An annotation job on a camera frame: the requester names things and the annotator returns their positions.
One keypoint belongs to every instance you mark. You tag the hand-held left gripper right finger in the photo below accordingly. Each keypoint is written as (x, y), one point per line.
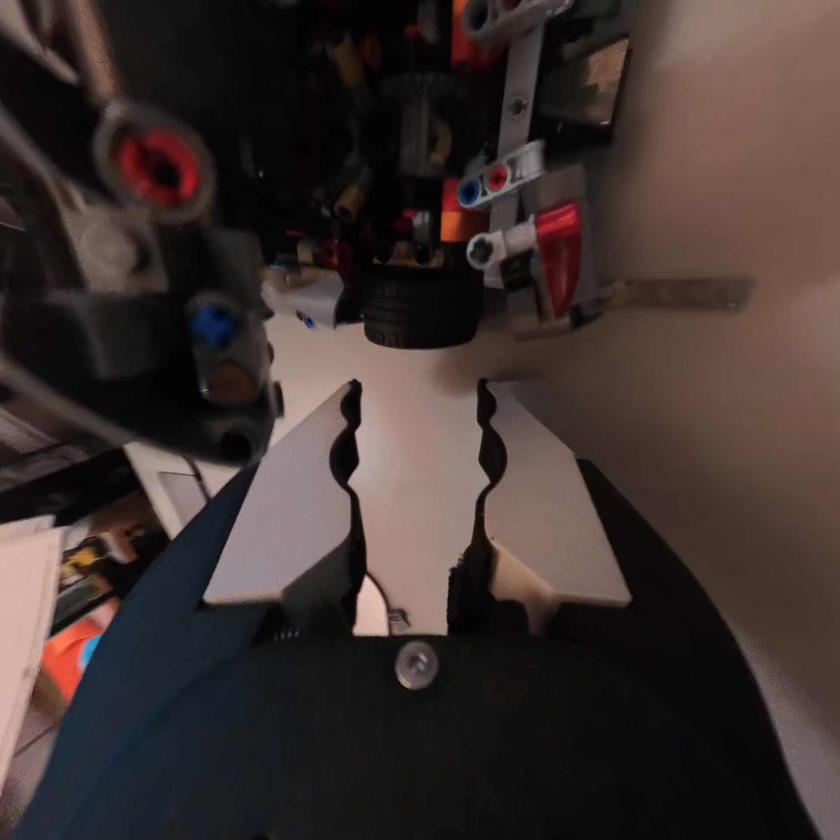
(558, 525)

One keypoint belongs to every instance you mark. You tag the grey Lego Technic car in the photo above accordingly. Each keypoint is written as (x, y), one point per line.
(131, 341)

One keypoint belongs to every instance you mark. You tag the long grey lego plate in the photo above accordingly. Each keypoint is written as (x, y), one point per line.
(689, 294)

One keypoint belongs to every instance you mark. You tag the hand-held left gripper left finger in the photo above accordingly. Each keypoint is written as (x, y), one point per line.
(289, 525)

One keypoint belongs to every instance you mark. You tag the colourful lego leaflet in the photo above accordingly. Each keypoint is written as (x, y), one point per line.
(85, 564)

